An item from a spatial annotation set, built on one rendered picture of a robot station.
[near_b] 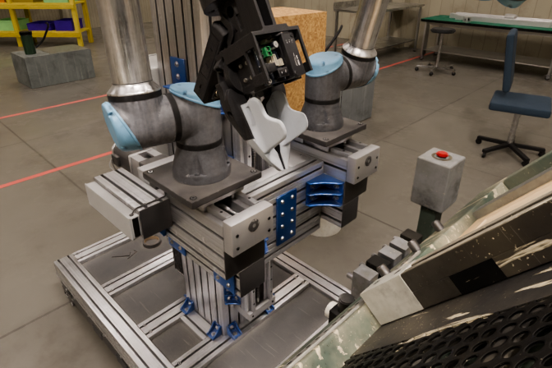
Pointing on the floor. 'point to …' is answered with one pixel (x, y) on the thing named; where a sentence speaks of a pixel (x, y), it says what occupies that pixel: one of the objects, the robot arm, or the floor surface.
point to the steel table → (388, 25)
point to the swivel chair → (515, 105)
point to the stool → (439, 50)
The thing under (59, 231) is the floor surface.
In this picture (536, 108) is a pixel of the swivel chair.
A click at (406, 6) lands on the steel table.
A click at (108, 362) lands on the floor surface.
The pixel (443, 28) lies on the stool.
